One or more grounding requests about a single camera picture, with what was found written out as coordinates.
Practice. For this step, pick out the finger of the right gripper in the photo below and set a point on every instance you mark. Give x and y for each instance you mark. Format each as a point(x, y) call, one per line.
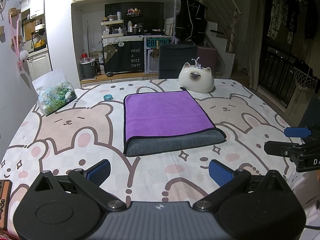
point(297, 132)
point(281, 149)

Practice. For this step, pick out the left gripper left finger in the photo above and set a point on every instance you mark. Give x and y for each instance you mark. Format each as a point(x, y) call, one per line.
point(87, 183)

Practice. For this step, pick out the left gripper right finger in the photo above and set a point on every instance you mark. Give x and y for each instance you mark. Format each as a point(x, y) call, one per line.
point(231, 182)

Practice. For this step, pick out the purple and grey towel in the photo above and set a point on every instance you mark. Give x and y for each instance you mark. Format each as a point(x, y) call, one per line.
point(166, 122)

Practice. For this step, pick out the bear pattern tablecloth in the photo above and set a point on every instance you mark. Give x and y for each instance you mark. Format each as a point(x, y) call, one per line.
point(90, 129)

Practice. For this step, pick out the orange box at table edge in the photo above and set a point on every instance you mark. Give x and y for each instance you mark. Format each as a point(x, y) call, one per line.
point(5, 191)

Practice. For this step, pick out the small teal cap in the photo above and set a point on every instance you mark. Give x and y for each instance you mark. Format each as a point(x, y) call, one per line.
point(108, 97)

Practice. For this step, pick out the floral tissue box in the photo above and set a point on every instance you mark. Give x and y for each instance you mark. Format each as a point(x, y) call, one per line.
point(54, 91)

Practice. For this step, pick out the ceramic cat head bowl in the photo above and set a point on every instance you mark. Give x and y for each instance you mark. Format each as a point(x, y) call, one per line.
point(196, 79)

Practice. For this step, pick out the grey trash bin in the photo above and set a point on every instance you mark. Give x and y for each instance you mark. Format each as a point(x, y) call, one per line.
point(89, 69)

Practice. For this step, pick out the silver rabbit figurine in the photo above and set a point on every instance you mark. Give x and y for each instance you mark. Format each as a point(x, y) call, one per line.
point(196, 63)

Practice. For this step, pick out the black have a nice day curtain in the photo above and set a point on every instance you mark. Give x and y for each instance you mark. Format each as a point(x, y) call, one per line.
point(124, 57)

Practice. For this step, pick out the dark green chair back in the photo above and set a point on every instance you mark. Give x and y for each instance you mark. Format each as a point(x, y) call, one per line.
point(172, 58)

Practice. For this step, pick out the black hanging jacket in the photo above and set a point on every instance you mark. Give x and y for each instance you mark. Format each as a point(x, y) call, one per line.
point(191, 23)

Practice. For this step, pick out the teal poison poster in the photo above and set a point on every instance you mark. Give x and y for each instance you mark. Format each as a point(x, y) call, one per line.
point(152, 45)

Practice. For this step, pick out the white shelf rack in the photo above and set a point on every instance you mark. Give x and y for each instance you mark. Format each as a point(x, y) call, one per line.
point(110, 29)

